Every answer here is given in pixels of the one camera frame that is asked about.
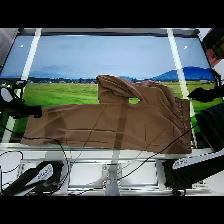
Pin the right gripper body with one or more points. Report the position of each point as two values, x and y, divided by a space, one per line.
201 95

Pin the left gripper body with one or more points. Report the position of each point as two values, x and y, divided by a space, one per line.
32 111

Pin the brown pants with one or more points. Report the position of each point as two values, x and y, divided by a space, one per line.
110 125

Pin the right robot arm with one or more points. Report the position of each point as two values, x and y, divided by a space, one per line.
196 166

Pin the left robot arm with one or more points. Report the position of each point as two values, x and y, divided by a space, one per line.
36 175

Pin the silver frame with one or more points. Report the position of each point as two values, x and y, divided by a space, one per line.
111 176

